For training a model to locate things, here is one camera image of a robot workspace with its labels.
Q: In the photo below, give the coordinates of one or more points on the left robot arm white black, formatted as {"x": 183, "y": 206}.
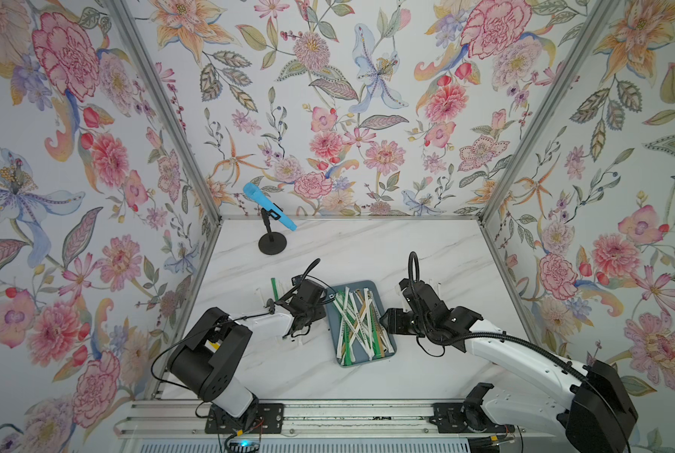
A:
{"x": 206, "y": 360}

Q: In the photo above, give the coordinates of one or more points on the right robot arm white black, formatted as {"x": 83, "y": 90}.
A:
{"x": 586, "y": 404}

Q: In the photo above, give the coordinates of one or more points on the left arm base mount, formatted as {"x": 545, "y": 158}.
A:
{"x": 247, "y": 419}

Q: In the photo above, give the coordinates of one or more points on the blue microphone on stand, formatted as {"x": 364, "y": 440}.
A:
{"x": 255, "y": 194}

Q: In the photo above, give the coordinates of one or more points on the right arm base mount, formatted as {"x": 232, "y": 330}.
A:
{"x": 458, "y": 418}

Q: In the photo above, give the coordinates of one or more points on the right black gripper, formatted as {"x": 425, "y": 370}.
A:
{"x": 394, "y": 321}

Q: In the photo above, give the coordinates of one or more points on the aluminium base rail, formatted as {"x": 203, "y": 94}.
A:
{"x": 302, "y": 419}

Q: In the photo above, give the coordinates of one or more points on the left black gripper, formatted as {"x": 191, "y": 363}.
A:
{"x": 320, "y": 311}

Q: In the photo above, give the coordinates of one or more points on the blue-grey storage tray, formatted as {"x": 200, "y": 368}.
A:
{"x": 334, "y": 320}

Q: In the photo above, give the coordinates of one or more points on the brown paper straw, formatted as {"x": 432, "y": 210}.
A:
{"x": 356, "y": 317}

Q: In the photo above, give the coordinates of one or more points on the black round microphone stand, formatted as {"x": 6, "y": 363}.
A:
{"x": 271, "y": 243}

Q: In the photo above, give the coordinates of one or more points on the green straw group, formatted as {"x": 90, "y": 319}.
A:
{"x": 275, "y": 288}
{"x": 374, "y": 348}

